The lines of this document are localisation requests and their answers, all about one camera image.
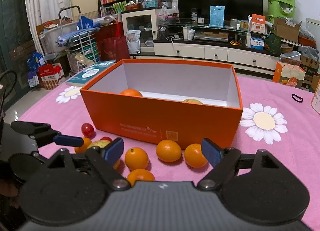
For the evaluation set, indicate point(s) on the red white medicine box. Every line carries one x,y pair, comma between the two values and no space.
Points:
257,23

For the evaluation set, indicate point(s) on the brown cardboard box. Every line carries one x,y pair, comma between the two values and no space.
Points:
286,29

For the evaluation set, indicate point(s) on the orange by box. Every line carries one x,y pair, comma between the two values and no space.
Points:
168,151
193,156

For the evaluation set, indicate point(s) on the yellow green fruit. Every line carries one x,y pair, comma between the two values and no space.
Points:
100,143

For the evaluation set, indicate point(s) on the orange at bottom centre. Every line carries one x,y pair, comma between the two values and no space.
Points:
140,175

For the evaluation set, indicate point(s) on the yellow fruit inside box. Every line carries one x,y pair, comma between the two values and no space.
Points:
192,101

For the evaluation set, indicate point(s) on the white wire trolley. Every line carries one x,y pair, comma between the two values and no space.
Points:
80,44

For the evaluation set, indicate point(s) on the orange by box right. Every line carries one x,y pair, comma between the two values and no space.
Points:
193,156

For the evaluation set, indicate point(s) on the teal paperback book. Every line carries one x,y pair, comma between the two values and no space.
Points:
87,74

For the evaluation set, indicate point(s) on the blue white small box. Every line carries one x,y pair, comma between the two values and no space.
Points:
256,43

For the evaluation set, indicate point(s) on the white standing pouch bag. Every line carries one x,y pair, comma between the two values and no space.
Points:
133,41

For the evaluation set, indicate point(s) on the red cherry tomato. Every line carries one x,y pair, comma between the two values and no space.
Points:
106,138
87,130

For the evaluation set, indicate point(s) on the orange by box middle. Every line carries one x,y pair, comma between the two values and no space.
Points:
168,151

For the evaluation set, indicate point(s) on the small orange front left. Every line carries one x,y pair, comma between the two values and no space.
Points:
136,158

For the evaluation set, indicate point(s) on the white glass door cabinet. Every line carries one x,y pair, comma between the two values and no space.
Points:
145,21

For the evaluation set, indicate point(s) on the orange gift box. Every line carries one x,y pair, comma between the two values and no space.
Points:
289,75

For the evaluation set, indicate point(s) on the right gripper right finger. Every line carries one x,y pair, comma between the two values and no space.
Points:
223,161

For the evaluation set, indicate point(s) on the blue packet on shelf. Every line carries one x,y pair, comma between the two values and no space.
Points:
217,16

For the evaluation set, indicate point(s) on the pink floral tablecloth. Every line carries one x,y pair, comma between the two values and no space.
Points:
276,118

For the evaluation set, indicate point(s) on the orange cardboard box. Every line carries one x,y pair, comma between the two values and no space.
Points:
161,113

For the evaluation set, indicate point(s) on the orange inside box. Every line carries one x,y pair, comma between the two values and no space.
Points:
131,92

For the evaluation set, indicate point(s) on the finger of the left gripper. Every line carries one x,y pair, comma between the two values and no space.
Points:
41,133
65,140

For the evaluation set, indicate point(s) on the white container at edge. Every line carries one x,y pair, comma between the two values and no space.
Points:
315,103

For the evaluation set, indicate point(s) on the white tv cabinet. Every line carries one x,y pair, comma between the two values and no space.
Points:
248,59

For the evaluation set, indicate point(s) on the orange beside left gripper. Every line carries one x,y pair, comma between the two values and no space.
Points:
85,145

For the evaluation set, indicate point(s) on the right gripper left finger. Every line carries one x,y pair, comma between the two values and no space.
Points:
103,160

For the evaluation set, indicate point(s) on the red shopping bag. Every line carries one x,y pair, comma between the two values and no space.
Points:
111,42

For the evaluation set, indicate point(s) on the red white carton box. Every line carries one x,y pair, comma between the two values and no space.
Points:
52,75

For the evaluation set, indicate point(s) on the green stacked storage bins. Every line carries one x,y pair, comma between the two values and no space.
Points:
280,9

